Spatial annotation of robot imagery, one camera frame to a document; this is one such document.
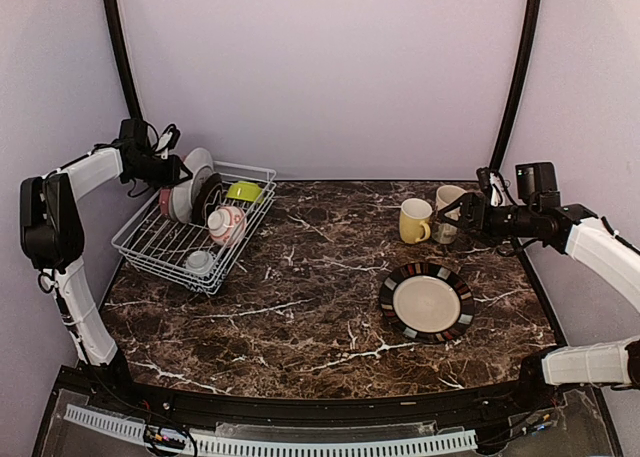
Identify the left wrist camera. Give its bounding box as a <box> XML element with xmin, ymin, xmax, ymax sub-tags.
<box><xmin>154</xmin><ymin>123</ymin><xmax>181</xmax><ymax>160</ymax></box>

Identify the black frame post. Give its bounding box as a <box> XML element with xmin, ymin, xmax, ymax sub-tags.
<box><xmin>102</xmin><ymin>0</ymin><xmax>143</xmax><ymax>119</ymax></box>
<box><xmin>489</xmin><ymin>0</ymin><xmax>542</xmax><ymax>170</ymax></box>

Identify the light blue plate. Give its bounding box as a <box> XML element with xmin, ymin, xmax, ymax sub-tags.
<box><xmin>169</xmin><ymin>179</ymin><xmax>193</xmax><ymax>223</ymax></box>

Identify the lime green bowl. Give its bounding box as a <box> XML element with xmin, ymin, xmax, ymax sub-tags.
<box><xmin>226</xmin><ymin>181</ymin><xmax>264</xmax><ymax>203</ymax></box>

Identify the left black frame post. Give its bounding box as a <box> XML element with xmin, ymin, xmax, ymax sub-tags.
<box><xmin>102</xmin><ymin>0</ymin><xmax>143</xmax><ymax>119</ymax></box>

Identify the white wire dish rack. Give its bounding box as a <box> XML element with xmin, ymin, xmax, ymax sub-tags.
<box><xmin>111</xmin><ymin>161</ymin><xmax>276</xmax><ymax>294</ymax></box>

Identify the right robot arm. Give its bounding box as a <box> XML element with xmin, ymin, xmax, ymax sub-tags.
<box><xmin>437</xmin><ymin>161</ymin><xmax>639</xmax><ymax>411</ymax></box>

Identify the white slotted cable duct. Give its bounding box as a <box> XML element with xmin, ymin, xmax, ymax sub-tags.
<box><xmin>64</xmin><ymin>404</ymin><xmax>477</xmax><ymax>457</ymax></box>

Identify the pink rimmed plate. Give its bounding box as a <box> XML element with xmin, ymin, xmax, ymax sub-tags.
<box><xmin>158</xmin><ymin>188</ymin><xmax>175</xmax><ymax>220</ymax></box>

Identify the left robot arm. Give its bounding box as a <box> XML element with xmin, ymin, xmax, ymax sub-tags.
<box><xmin>20</xmin><ymin>118</ymin><xmax>193</xmax><ymax>413</ymax></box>

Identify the black striped dinner plate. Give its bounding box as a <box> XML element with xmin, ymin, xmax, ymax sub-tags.
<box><xmin>378</xmin><ymin>261</ymin><xmax>475</xmax><ymax>345</ymax></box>

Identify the white bowl with red pattern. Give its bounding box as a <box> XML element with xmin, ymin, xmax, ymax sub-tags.
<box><xmin>207</xmin><ymin>206</ymin><xmax>247</xmax><ymax>247</ymax></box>

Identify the white patterned mug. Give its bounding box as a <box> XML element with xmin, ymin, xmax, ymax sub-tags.
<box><xmin>430</xmin><ymin>184</ymin><xmax>468</xmax><ymax>245</ymax></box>

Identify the small blue patterned bowl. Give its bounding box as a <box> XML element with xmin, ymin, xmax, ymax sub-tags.
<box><xmin>184</xmin><ymin>250</ymin><xmax>214</xmax><ymax>275</ymax></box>

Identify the pale yellow mug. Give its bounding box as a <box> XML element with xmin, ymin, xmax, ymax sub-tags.
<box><xmin>399</xmin><ymin>198</ymin><xmax>433</xmax><ymax>245</ymax></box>

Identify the black front rail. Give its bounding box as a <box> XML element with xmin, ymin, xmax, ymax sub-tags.
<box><xmin>59</xmin><ymin>366</ymin><xmax>596</xmax><ymax>436</ymax></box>

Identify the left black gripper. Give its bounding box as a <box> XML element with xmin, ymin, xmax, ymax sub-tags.
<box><xmin>127</xmin><ymin>154</ymin><xmax>195</xmax><ymax>187</ymax></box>

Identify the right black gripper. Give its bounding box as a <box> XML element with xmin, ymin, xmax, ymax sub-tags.
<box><xmin>438</xmin><ymin>192</ymin><xmax>538</xmax><ymax>247</ymax></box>

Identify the right black frame post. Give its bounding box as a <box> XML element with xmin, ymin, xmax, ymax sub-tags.
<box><xmin>489</xmin><ymin>0</ymin><xmax>542</xmax><ymax>170</ymax></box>

